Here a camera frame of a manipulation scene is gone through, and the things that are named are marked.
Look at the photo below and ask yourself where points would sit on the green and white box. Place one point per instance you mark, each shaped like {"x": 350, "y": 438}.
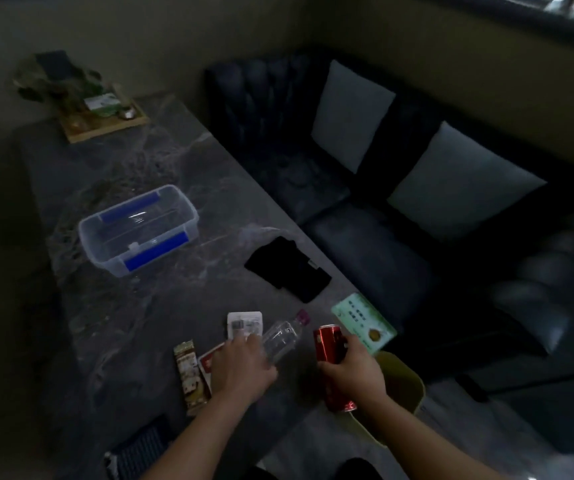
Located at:
{"x": 102, "y": 104}

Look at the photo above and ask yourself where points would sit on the clear storage box blue latches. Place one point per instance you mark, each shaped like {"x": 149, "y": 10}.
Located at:
{"x": 137, "y": 229}

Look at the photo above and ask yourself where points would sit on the red drink can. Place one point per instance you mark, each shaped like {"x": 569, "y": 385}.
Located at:
{"x": 328, "y": 344}

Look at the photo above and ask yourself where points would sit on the green leafy plant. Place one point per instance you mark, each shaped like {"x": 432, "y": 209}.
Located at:
{"x": 42, "y": 84}

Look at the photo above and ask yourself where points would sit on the red and white packet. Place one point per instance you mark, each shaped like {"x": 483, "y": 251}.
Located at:
{"x": 208, "y": 364}

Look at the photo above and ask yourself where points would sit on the wooden tray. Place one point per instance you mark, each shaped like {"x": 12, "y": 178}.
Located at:
{"x": 104, "y": 125}

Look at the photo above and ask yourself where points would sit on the small metal cup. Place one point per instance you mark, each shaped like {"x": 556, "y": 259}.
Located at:
{"x": 127, "y": 113}

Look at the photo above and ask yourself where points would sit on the person's right forearm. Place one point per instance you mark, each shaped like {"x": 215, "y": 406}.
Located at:
{"x": 417, "y": 439}

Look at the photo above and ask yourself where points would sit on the person's left forearm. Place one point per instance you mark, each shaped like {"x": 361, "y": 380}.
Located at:
{"x": 192, "y": 439}

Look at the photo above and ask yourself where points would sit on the grey cushion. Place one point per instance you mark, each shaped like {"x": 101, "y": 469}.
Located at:
{"x": 462, "y": 187}
{"x": 349, "y": 114}

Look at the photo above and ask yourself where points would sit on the person's left hand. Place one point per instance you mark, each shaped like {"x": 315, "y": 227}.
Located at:
{"x": 239, "y": 369}

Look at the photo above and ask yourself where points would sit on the yellow-green waste bin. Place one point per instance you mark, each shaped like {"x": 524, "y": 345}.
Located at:
{"x": 404, "y": 384}

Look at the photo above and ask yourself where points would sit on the white small packet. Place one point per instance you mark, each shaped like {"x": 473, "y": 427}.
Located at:
{"x": 244, "y": 324}

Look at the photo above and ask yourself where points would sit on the brown snack bar packet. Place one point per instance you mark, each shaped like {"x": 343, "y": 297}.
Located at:
{"x": 189, "y": 377}

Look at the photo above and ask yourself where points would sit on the person's right hand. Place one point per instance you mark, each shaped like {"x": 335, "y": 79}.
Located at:
{"x": 359, "y": 377}

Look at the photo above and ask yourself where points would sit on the dark tufted sofa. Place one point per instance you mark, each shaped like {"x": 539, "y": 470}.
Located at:
{"x": 367, "y": 244}

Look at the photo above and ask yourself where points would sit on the green card packet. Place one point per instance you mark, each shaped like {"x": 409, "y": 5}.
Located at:
{"x": 364, "y": 322}

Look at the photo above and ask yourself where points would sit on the black cloth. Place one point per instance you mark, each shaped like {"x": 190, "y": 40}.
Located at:
{"x": 287, "y": 268}

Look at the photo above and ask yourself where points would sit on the person's left fingers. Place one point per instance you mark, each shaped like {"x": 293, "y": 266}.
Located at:
{"x": 248, "y": 346}

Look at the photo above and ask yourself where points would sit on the clear plastic bottle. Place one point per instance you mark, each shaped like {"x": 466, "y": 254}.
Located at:
{"x": 283, "y": 338}

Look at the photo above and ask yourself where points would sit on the person's right thumb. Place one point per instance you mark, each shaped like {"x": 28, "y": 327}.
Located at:
{"x": 328, "y": 368}

